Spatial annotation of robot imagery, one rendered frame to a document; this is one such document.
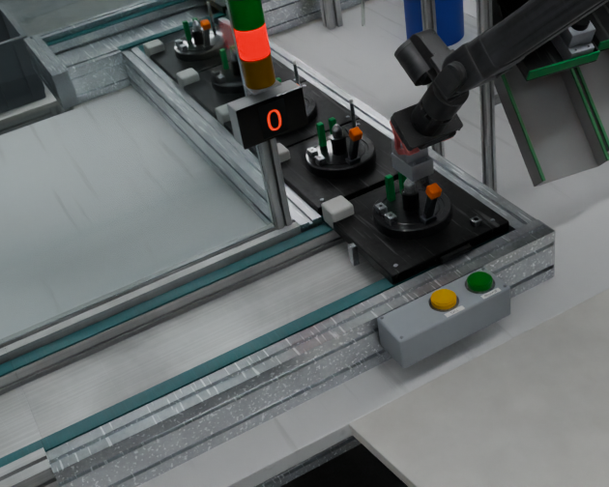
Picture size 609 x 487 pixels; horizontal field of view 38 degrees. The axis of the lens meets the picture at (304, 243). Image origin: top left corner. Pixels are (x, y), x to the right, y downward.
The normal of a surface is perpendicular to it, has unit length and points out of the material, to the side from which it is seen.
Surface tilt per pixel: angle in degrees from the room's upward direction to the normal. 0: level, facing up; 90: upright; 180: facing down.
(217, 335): 0
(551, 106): 45
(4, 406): 0
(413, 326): 0
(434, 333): 90
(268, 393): 90
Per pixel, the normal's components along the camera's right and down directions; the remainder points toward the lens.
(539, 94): 0.11, -0.19
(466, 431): -0.15, -0.80
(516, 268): 0.47, 0.47
